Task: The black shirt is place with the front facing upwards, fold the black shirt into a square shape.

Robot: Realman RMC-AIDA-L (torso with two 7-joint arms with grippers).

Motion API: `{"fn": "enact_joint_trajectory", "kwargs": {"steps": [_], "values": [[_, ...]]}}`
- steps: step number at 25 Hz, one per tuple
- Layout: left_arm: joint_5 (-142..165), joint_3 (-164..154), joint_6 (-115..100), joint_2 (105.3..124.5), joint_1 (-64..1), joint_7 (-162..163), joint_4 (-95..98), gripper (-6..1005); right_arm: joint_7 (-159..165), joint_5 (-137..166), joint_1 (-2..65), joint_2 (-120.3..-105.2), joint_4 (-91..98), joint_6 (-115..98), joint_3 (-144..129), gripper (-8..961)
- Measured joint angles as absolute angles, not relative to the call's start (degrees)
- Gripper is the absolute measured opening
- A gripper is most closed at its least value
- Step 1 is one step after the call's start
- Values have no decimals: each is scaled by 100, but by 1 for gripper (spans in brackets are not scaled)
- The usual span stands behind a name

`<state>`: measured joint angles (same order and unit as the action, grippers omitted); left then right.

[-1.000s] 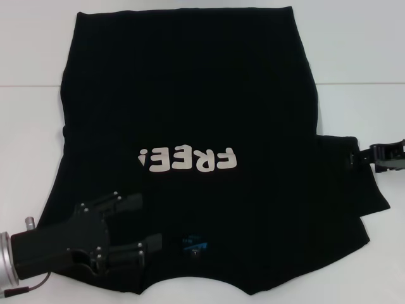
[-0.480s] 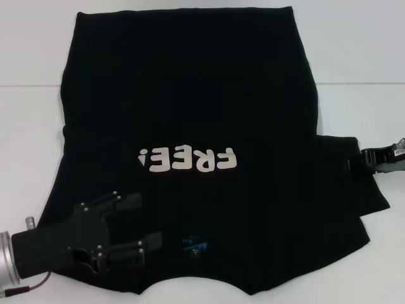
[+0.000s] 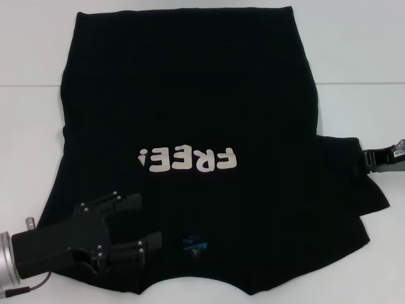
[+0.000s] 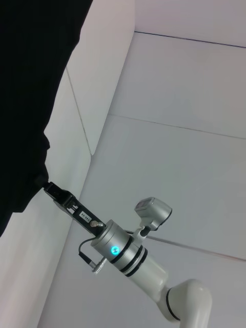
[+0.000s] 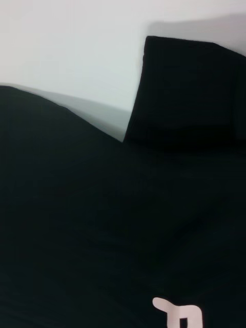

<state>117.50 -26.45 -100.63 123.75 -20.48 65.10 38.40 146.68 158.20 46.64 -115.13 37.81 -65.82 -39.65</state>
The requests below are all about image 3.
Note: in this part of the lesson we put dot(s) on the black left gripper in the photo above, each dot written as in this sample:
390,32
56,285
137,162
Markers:
63,237

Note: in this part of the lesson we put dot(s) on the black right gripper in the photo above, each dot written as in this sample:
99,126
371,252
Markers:
390,163

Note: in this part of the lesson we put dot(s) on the black shirt with FREE print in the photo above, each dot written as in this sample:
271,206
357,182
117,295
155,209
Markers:
190,95

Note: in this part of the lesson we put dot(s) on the silver metal connector plug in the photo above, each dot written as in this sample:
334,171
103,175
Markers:
30,222
399,145

